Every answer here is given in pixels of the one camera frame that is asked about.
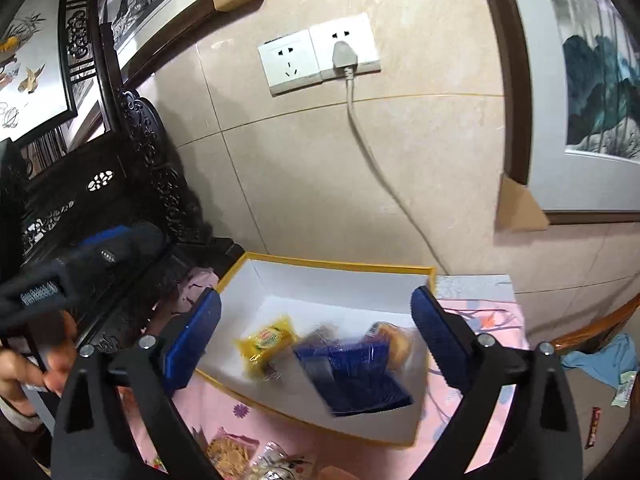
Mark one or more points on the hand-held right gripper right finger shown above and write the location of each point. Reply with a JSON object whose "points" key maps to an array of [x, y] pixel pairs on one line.
{"points": [[440, 340]]}

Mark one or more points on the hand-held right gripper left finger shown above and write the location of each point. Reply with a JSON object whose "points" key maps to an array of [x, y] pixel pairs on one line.
{"points": [[192, 345]]}

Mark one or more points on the orange pastry packet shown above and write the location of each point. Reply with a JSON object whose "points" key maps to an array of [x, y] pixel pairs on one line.
{"points": [[397, 342]]}

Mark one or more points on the yellow snack packet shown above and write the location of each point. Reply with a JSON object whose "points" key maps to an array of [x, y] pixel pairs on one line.
{"points": [[265, 340]]}

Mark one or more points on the blue snack packet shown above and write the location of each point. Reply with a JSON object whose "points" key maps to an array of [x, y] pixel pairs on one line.
{"points": [[350, 370]]}

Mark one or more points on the grey snack packet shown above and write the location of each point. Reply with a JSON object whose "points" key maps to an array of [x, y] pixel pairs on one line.
{"points": [[320, 334]]}

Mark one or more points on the yellow-edged white box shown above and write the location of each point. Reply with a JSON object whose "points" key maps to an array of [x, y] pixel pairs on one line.
{"points": [[325, 290]]}

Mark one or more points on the person's left forearm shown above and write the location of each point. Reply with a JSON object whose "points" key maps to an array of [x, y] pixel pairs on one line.
{"points": [[15, 440]]}

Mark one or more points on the person's left hand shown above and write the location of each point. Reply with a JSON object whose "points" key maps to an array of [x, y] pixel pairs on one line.
{"points": [[20, 380]]}

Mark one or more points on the pink floral tablecloth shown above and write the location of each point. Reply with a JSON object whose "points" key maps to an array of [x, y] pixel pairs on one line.
{"points": [[480, 320]]}

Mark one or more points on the pink cloth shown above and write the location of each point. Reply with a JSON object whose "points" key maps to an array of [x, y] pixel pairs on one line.
{"points": [[197, 282]]}

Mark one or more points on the dark carved wooden chair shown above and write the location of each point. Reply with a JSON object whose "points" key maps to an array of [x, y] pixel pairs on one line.
{"points": [[140, 190]]}

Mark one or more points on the orange crisp snack packet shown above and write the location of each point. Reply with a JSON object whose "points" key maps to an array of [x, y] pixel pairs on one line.
{"points": [[230, 452]]}

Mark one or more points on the brown wooden chair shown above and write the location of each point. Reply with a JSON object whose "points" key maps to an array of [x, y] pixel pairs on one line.
{"points": [[600, 320]]}

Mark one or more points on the blue cloth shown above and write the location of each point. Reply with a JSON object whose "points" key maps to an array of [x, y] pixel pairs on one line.
{"points": [[610, 360]]}

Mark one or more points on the red dark packet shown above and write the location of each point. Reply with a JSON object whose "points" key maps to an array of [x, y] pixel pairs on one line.
{"points": [[592, 427]]}

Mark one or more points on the green white packet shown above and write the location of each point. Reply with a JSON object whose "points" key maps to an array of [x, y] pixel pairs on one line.
{"points": [[625, 387]]}

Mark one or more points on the black framed bird painting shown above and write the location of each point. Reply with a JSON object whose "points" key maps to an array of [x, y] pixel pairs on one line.
{"points": [[35, 60]]}

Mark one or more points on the dark carved lattice panel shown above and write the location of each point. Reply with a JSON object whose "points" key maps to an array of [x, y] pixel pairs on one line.
{"points": [[80, 35]]}

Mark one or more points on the brown framed landscape painting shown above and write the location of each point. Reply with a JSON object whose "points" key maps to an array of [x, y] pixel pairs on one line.
{"points": [[595, 85]]}

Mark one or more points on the grey power plug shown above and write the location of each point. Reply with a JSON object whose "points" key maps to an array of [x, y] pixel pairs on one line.
{"points": [[344, 55]]}

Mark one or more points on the white wall socket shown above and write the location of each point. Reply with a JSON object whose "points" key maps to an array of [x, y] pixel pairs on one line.
{"points": [[280, 70], [365, 35]]}

